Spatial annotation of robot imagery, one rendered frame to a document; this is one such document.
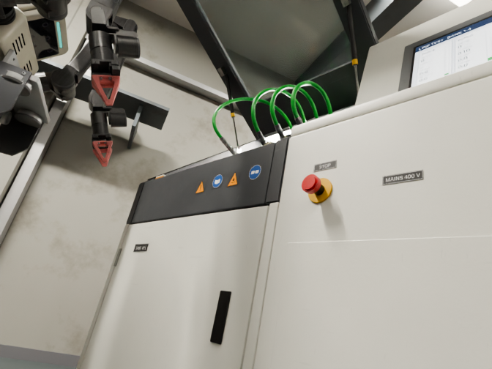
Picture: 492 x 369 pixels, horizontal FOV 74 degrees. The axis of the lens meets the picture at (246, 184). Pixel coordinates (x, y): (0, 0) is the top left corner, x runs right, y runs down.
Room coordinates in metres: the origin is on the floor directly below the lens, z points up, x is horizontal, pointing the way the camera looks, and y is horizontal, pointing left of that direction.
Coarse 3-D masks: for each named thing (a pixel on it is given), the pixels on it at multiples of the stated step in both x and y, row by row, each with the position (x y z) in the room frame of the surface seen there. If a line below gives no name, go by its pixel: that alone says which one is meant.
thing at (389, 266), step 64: (384, 64) 0.80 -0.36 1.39; (320, 128) 0.58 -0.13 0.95; (384, 128) 0.48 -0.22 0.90; (448, 128) 0.41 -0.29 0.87; (384, 192) 0.48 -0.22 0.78; (448, 192) 0.41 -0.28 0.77; (320, 256) 0.56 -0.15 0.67; (384, 256) 0.47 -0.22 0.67; (448, 256) 0.41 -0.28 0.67; (320, 320) 0.55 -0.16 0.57; (384, 320) 0.47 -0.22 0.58; (448, 320) 0.41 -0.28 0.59
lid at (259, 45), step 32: (192, 0) 1.07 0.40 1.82; (224, 0) 1.01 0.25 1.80; (256, 0) 0.95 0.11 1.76; (288, 0) 0.90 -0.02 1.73; (320, 0) 0.85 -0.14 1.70; (352, 0) 0.79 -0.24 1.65; (224, 32) 1.14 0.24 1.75; (256, 32) 1.07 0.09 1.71; (288, 32) 1.00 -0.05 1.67; (320, 32) 0.94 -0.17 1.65; (224, 64) 1.26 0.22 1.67; (256, 64) 1.19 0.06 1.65; (288, 64) 1.12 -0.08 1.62; (320, 64) 1.05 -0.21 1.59; (320, 96) 1.15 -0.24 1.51; (352, 96) 1.08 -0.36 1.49
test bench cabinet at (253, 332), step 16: (272, 208) 0.65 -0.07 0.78; (128, 224) 1.15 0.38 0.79; (272, 224) 0.65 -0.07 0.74; (272, 240) 0.64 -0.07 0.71; (112, 272) 1.15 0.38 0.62; (256, 288) 0.66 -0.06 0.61; (256, 304) 0.65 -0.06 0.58; (96, 320) 1.15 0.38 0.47; (256, 320) 0.65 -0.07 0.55; (256, 336) 0.64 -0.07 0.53; (80, 368) 1.15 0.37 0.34
